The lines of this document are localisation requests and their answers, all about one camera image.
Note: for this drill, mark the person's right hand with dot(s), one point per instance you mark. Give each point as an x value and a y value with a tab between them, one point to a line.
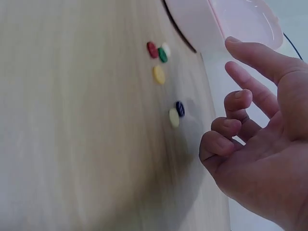
269	163

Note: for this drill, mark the green round token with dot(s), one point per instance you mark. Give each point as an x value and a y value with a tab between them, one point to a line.
162	55

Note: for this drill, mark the open pink plastic box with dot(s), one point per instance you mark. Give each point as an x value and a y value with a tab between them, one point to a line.
199	21

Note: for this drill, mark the dark blue round token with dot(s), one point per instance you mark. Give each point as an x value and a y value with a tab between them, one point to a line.
180	108

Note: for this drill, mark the pale yellow round token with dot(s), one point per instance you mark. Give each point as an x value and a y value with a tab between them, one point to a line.
174	117

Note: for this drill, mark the red round token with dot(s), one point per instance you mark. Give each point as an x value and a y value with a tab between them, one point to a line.
151	49

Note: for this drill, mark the white round token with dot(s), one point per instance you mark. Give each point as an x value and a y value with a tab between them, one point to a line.
166	48

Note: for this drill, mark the person's right thumb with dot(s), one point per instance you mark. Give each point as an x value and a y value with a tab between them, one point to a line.
260	57

